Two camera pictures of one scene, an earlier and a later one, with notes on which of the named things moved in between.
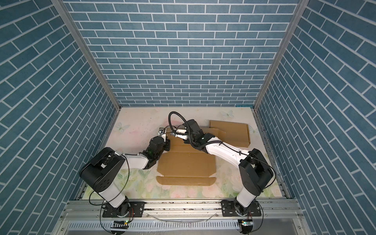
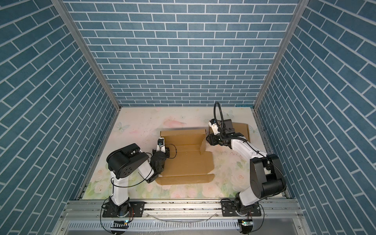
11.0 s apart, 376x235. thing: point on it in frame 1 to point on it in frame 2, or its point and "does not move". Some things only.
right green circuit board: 246,222 does not move
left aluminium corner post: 68,21 does not move
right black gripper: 188,141 to 211,140
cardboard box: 184,164 does not move
